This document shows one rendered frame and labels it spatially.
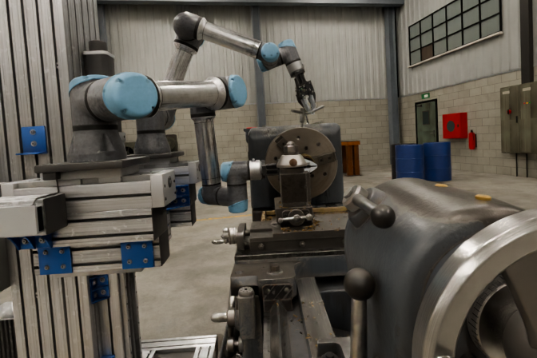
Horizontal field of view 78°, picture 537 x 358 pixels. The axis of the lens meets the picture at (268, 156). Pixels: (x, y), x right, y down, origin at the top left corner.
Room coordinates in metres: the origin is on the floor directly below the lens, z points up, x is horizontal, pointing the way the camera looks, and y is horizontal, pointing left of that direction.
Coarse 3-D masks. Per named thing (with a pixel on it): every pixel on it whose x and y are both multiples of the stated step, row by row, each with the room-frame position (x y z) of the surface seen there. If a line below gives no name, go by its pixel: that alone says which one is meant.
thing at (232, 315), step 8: (232, 296) 0.81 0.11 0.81; (256, 296) 0.69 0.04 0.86; (232, 304) 0.80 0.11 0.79; (256, 304) 0.69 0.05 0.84; (232, 312) 0.73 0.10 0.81; (256, 312) 0.69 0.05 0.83; (232, 320) 0.72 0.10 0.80; (232, 328) 0.74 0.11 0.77; (232, 336) 0.72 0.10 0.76; (240, 336) 0.72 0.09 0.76; (232, 344) 0.70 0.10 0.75; (240, 344) 0.70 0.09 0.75; (248, 344) 0.70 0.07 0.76; (256, 344) 0.69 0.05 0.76; (224, 352) 0.74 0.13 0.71; (232, 352) 0.74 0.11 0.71; (248, 352) 0.70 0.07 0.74; (256, 352) 0.69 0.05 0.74
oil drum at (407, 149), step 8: (416, 144) 7.50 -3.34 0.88; (400, 152) 7.21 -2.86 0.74; (408, 152) 7.10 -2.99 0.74; (416, 152) 7.07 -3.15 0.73; (400, 160) 7.22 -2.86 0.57; (408, 160) 7.10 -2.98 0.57; (416, 160) 7.07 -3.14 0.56; (400, 168) 7.22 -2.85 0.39; (408, 168) 7.10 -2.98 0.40; (416, 168) 7.07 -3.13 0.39; (400, 176) 7.23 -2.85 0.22; (408, 176) 7.11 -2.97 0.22; (416, 176) 7.07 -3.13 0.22
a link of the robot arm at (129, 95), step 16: (112, 80) 0.83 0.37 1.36; (128, 80) 0.83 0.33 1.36; (144, 80) 0.86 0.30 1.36; (208, 80) 1.16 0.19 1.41; (224, 80) 1.16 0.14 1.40; (240, 80) 1.20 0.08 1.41; (96, 96) 0.84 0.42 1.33; (112, 96) 0.81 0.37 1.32; (128, 96) 0.83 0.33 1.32; (144, 96) 0.86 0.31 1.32; (160, 96) 0.91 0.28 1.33; (176, 96) 0.98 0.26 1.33; (192, 96) 1.03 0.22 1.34; (208, 96) 1.09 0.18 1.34; (224, 96) 1.14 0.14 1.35; (240, 96) 1.19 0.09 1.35; (96, 112) 0.87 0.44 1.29; (112, 112) 0.83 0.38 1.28; (128, 112) 0.83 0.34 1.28; (144, 112) 0.86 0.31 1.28
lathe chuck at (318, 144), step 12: (288, 132) 1.43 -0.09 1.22; (300, 132) 1.43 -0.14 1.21; (312, 132) 1.43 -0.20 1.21; (276, 144) 1.43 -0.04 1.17; (300, 144) 1.43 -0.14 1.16; (312, 144) 1.43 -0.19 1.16; (324, 144) 1.43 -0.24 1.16; (276, 156) 1.43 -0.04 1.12; (312, 156) 1.43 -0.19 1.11; (324, 168) 1.43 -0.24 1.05; (336, 168) 1.43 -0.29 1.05; (276, 180) 1.43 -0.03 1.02; (312, 180) 1.43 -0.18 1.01; (324, 180) 1.43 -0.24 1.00; (312, 192) 1.43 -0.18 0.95
